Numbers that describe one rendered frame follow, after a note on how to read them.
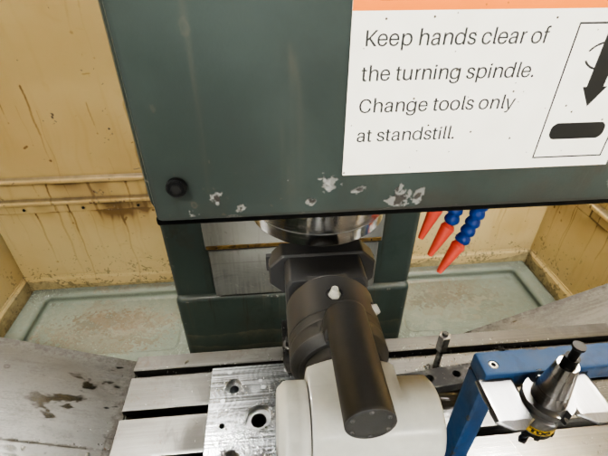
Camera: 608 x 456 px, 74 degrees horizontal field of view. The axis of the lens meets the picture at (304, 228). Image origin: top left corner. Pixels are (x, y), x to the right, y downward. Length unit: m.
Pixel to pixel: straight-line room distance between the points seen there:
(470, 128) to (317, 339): 0.20
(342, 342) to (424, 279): 1.44
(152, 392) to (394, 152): 0.88
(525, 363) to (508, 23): 0.53
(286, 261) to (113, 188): 1.11
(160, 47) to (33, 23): 1.17
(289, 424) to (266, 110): 0.21
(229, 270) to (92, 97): 0.65
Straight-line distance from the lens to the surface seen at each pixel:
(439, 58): 0.22
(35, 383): 1.39
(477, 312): 1.68
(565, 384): 0.62
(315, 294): 0.37
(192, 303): 1.23
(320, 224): 0.40
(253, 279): 1.13
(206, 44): 0.20
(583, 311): 1.52
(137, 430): 0.98
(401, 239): 1.16
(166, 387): 1.02
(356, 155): 0.22
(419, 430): 0.33
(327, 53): 0.20
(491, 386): 0.65
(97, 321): 1.69
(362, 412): 0.27
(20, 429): 1.33
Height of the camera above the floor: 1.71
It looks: 35 degrees down
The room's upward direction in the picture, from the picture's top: straight up
